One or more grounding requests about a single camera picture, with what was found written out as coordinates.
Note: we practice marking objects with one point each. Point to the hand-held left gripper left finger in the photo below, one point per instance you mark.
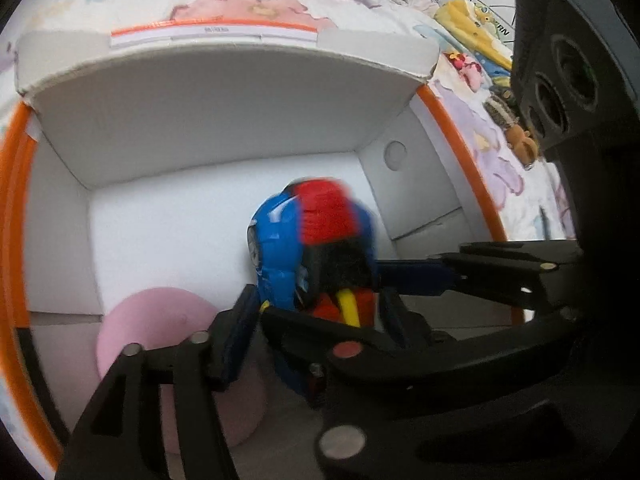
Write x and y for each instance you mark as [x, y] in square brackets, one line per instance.
[235, 335]

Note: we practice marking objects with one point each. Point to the brown plush toy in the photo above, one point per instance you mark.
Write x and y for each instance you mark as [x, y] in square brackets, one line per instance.
[520, 140]

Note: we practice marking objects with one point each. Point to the small pink plush toy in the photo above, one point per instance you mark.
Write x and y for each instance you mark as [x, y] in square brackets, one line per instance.
[467, 72]

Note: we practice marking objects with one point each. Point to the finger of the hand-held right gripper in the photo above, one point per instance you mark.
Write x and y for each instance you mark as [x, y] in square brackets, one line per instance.
[380, 375]
[415, 275]

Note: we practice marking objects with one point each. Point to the white cardboard box orange edges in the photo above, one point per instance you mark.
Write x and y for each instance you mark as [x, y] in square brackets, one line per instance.
[200, 125]

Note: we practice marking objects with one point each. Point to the floral printed bed sheet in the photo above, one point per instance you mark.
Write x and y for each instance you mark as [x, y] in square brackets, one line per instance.
[250, 5]

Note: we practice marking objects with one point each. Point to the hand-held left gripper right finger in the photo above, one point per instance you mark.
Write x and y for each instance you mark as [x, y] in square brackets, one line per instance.
[395, 315]

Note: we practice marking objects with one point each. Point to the yellow printed blanket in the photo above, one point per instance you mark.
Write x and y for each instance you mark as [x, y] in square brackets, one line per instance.
[470, 25]

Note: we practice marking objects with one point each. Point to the pink round case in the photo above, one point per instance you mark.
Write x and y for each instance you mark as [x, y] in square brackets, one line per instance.
[150, 315]

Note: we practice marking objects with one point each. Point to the blue and red toy car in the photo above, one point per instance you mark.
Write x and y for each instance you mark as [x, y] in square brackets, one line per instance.
[280, 245]

